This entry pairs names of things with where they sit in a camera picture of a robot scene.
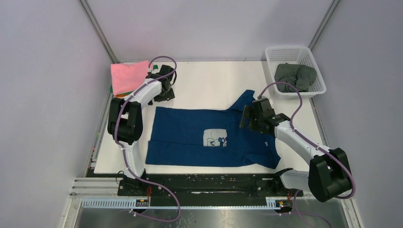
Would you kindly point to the white plastic basket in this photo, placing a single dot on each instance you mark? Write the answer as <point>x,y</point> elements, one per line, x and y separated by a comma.
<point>293,55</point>

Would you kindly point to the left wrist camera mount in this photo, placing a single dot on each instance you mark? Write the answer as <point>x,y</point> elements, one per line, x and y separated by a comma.
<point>153,68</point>

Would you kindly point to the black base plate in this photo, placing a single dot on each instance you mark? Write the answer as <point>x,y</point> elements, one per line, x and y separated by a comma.
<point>206,190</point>

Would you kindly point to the blue printed t-shirt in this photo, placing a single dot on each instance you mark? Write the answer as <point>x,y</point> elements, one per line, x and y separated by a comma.
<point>209,138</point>

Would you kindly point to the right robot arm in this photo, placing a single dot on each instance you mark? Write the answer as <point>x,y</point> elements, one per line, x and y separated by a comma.
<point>329,175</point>

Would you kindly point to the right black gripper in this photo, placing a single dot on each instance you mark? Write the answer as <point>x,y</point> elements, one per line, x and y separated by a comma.
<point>247,112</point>

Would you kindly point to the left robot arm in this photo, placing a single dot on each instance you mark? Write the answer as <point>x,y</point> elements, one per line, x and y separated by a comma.
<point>125,121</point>

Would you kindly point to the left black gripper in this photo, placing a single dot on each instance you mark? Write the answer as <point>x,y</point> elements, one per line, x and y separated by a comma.
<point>167,96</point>

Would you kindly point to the pink folded t-shirt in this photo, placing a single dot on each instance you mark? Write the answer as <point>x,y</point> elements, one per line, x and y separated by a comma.
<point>128,77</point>

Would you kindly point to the grey crumpled t-shirt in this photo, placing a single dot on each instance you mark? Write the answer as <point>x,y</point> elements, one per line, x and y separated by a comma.
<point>300,77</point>

